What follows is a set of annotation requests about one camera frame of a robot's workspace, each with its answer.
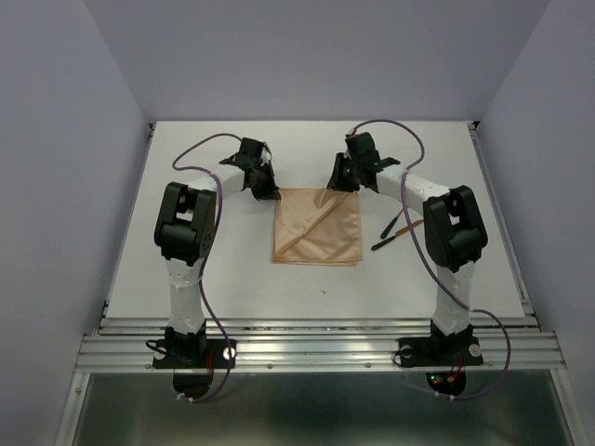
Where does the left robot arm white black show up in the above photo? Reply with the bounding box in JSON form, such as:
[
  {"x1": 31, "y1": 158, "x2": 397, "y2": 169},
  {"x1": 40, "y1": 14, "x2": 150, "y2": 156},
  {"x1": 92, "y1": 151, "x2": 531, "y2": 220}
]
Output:
[{"x1": 153, "y1": 138, "x2": 280, "y2": 366}]

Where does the aluminium rail frame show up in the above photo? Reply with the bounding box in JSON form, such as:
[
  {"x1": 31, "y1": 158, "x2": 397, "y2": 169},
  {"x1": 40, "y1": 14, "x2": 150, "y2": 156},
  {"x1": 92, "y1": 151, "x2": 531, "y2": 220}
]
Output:
[{"x1": 57, "y1": 121, "x2": 575, "y2": 445}]

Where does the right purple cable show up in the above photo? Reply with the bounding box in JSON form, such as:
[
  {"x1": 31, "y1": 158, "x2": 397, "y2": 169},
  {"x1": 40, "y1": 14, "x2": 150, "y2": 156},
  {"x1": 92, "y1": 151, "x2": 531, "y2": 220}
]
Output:
[{"x1": 346, "y1": 119, "x2": 512, "y2": 403}]

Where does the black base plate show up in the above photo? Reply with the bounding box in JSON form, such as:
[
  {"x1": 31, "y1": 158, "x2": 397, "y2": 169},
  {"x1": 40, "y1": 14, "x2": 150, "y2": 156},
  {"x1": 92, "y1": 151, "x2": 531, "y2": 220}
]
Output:
[
  {"x1": 145, "y1": 338, "x2": 236, "y2": 370},
  {"x1": 392, "y1": 337, "x2": 483, "y2": 368}
]

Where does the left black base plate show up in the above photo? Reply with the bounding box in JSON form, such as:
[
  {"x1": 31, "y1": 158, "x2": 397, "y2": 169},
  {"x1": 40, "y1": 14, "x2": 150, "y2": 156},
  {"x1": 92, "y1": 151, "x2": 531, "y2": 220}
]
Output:
[{"x1": 145, "y1": 338, "x2": 236, "y2": 370}]

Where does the gold fork black handle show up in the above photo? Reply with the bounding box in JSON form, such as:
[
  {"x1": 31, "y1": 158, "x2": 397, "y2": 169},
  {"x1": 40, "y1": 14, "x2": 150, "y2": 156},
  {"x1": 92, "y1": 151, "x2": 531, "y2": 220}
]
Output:
[{"x1": 380, "y1": 209, "x2": 403, "y2": 240}]

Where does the peach cloth napkin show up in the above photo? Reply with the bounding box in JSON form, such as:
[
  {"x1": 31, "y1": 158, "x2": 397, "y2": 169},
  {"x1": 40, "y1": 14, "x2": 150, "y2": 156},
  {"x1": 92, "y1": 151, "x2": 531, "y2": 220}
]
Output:
[{"x1": 272, "y1": 189, "x2": 364, "y2": 267}]

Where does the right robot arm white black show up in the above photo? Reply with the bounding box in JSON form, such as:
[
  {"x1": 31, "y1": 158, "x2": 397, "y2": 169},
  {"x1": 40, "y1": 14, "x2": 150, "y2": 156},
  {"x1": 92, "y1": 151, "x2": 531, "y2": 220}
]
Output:
[{"x1": 327, "y1": 132, "x2": 488, "y2": 362}]

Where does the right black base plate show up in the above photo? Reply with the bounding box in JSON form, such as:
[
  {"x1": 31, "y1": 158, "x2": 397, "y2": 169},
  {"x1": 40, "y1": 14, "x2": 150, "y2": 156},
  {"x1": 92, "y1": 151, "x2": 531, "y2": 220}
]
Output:
[{"x1": 392, "y1": 337, "x2": 483, "y2": 368}]

